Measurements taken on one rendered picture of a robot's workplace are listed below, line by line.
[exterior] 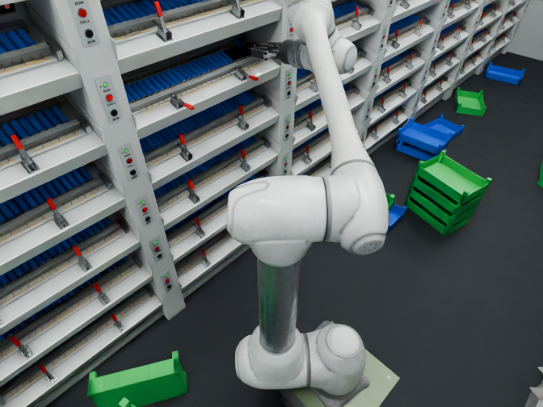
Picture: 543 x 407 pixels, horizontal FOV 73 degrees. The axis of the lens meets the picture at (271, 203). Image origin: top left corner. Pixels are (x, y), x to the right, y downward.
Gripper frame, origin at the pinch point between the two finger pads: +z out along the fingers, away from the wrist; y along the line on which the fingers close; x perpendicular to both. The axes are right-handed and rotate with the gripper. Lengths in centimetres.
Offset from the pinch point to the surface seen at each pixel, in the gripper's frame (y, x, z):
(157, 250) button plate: 56, 57, 5
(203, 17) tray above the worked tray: 20.2, -14.0, -3.9
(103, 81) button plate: 56, -7, -8
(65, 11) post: 59, -23, -11
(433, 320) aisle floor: -21, 117, -70
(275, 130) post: -9.5, 36.1, 3.8
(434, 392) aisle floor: 7, 119, -83
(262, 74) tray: 0.5, 8.6, -4.1
